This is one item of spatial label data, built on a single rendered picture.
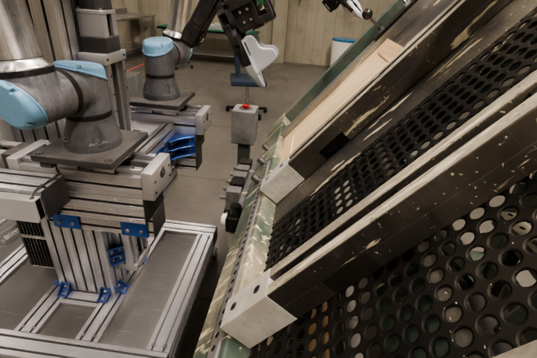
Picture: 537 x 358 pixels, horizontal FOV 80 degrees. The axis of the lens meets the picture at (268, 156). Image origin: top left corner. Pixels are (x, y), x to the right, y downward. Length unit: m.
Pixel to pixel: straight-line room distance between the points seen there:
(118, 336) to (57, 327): 0.25
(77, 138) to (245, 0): 0.63
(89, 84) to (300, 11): 7.37
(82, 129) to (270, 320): 0.68
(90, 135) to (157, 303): 0.90
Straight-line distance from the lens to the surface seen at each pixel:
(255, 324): 0.62
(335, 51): 7.49
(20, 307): 1.83
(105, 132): 0.99
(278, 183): 0.96
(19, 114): 0.88
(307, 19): 8.13
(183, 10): 1.48
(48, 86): 0.88
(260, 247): 0.84
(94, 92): 0.96
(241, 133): 1.66
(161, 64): 1.38
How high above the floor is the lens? 1.46
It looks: 27 degrees down
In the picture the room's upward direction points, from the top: 4 degrees clockwise
